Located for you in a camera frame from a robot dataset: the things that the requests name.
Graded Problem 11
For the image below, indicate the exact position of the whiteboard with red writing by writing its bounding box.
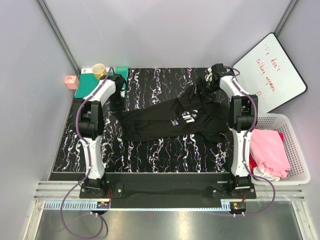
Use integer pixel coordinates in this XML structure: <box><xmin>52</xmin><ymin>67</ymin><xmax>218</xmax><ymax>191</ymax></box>
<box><xmin>233</xmin><ymin>33</ymin><xmax>308</xmax><ymax>113</ymax></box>

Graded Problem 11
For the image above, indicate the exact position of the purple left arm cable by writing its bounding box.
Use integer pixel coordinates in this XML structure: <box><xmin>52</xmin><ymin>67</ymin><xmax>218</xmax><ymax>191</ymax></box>
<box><xmin>59</xmin><ymin>66</ymin><xmax>115</xmax><ymax>240</ymax></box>

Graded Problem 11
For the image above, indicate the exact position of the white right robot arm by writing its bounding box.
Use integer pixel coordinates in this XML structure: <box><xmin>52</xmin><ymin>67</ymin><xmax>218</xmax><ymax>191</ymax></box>
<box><xmin>198</xmin><ymin>63</ymin><xmax>258</xmax><ymax>198</ymax></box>

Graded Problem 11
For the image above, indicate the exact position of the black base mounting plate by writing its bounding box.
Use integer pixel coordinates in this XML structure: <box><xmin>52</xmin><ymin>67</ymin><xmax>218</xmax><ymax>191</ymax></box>
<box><xmin>82</xmin><ymin>173</ymin><xmax>257</xmax><ymax>210</ymax></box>

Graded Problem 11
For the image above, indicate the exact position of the black t shirt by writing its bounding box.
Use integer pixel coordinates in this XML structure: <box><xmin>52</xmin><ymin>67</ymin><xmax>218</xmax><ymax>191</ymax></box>
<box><xmin>114</xmin><ymin>78</ymin><xmax>229</xmax><ymax>143</ymax></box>

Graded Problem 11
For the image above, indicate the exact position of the pink cube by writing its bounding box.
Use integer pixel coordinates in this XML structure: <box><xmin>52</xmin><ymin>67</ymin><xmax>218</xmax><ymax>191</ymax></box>
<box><xmin>64</xmin><ymin>75</ymin><xmax>79</xmax><ymax>90</ymax></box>

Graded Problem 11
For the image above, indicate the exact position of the pink t shirt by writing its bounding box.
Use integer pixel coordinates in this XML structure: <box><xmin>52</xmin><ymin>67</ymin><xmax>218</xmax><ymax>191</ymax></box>
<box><xmin>249</xmin><ymin>129</ymin><xmax>292</xmax><ymax>179</ymax></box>

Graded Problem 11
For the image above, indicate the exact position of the white plastic laundry basket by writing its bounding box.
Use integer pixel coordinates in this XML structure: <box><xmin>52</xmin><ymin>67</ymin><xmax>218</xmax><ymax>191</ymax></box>
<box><xmin>256</xmin><ymin>113</ymin><xmax>311</xmax><ymax>186</ymax></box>

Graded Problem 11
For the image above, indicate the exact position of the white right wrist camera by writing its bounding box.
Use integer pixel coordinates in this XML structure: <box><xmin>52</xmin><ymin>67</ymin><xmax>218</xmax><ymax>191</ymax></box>
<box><xmin>205</xmin><ymin>67</ymin><xmax>213</xmax><ymax>83</ymax></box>

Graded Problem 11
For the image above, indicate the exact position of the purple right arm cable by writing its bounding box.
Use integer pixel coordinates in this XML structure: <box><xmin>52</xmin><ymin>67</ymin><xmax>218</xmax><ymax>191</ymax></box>
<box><xmin>207</xmin><ymin>65</ymin><xmax>277</xmax><ymax>217</ymax></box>

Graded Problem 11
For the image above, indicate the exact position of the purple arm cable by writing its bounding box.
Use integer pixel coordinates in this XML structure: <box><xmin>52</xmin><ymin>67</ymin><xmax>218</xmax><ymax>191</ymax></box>
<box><xmin>207</xmin><ymin>65</ymin><xmax>277</xmax><ymax>217</ymax></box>
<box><xmin>59</xmin><ymin>66</ymin><xmax>115</xmax><ymax>240</ymax></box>

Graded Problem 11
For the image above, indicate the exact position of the yellow cup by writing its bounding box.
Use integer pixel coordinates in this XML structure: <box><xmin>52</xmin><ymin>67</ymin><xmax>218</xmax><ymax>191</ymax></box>
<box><xmin>91</xmin><ymin>63</ymin><xmax>108</xmax><ymax>81</ymax></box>

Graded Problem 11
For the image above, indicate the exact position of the white t shirt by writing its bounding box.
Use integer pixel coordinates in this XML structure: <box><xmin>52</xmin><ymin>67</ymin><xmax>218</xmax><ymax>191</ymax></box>
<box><xmin>252</xmin><ymin>166</ymin><xmax>281</xmax><ymax>182</ymax></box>

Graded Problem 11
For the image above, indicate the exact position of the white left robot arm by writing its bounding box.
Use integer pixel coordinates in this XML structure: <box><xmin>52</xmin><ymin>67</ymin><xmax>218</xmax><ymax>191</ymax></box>
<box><xmin>74</xmin><ymin>73</ymin><xmax>127</xmax><ymax>198</ymax></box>

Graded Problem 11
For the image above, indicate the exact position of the green book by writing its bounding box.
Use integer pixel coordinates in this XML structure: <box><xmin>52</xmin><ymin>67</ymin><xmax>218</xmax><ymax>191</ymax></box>
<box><xmin>74</xmin><ymin>66</ymin><xmax>129</xmax><ymax>99</ymax></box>

